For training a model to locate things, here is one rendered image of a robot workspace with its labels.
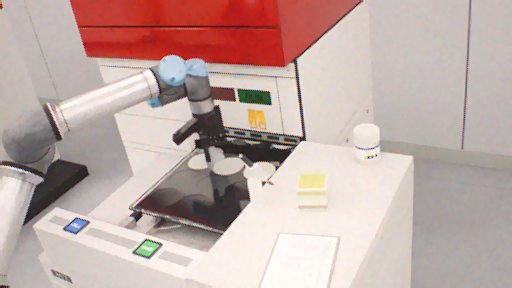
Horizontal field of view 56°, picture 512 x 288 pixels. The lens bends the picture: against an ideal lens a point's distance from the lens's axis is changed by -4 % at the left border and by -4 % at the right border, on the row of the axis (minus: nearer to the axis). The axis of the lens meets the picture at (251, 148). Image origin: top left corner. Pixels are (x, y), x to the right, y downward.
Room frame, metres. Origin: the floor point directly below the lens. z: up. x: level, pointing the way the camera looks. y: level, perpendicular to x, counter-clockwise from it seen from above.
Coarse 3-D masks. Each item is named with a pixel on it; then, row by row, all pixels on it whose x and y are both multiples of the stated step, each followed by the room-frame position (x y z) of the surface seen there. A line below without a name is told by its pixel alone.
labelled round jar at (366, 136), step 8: (360, 128) 1.18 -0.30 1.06; (368, 128) 1.17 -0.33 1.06; (376, 128) 1.16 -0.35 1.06; (360, 136) 1.14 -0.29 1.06; (368, 136) 1.13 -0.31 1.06; (376, 136) 1.14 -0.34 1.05; (360, 144) 1.14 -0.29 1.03; (368, 144) 1.13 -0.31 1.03; (376, 144) 1.14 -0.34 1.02; (360, 152) 1.14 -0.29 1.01; (368, 152) 1.13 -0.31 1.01; (376, 152) 1.14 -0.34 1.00; (360, 160) 1.14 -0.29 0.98; (368, 160) 1.13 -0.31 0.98; (376, 160) 1.14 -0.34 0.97
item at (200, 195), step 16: (256, 160) 1.37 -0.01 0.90; (272, 160) 1.35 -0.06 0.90; (176, 176) 1.36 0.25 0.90; (192, 176) 1.35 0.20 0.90; (208, 176) 1.33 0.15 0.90; (224, 176) 1.31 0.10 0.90; (240, 176) 1.29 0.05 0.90; (160, 192) 1.29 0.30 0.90; (176, 192) 1.27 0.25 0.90; (192, 192) 1.25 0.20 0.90; (208, 192) 1.24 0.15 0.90; (224, 192) 1.22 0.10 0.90; (240, 192) 1.21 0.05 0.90; (144, 208) 1.21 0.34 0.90; (160, 208) 1.20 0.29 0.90; (176, 208) 1.19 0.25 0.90; (192, 208) 1.17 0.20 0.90; (208, 208) 1.16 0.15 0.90; (224, 208) 1.15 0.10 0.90; (240, 208) 1.13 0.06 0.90; (208, 224) 1.08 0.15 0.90; (224, 224) 1.07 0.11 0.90
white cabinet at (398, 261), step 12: (408, 216) 1.10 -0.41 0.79; (408, 228) 1.10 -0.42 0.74; (396, 240) 0.99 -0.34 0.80; (408, 240) 1.10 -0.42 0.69; (396, 252) 0.99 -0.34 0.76; (408, 252) 1.11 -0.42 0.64; (48, 264) 1.14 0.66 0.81; (384, 264) 0.90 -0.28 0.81; (396, 264) 0.99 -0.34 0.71; (408, 264) 1.11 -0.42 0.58; (48, 276) 1.16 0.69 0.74; (60, 276) 1.12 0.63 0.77; (72, 276) 1.08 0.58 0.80; (384, 276) 0.90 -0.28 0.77; (396, 276) 0.99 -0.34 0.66; (408, 276) 1.11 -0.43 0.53
